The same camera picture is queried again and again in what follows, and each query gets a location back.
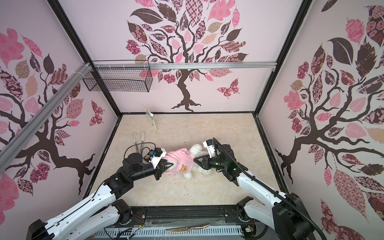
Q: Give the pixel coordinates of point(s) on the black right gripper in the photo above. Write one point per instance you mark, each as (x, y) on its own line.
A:
(206, 161)

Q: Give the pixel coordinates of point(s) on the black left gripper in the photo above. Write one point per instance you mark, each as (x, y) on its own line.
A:
(160, 169)

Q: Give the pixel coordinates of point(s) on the white teddy bear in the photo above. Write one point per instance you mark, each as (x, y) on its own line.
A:
(197, 151)

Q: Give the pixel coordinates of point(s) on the pink teddy hoodie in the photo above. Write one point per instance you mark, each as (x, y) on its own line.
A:
(182, 161)

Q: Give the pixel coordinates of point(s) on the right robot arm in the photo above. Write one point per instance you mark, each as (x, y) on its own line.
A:
(283, 213)

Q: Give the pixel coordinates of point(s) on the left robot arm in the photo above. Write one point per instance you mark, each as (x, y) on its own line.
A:
(103, 207)

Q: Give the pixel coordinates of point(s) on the metal kitchen tongs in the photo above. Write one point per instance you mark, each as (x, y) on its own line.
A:
(139, 139)

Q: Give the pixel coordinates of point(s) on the aluminium crossbar rear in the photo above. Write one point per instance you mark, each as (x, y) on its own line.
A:
(174, 66)

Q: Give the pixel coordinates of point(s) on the aluminium crossbar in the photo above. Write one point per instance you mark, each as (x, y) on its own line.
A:
(174, 66)
(11, 150)

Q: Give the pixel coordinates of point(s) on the aluminium crossbar left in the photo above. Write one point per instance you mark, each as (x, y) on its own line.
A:
(11, 150)

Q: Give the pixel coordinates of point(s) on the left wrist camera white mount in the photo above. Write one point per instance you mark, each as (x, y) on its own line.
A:
(156, 155)

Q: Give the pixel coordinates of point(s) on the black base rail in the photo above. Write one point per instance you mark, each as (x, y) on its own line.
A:
(213, 214)

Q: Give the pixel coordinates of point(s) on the black wire basket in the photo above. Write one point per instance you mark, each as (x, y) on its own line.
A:
(129, 76)

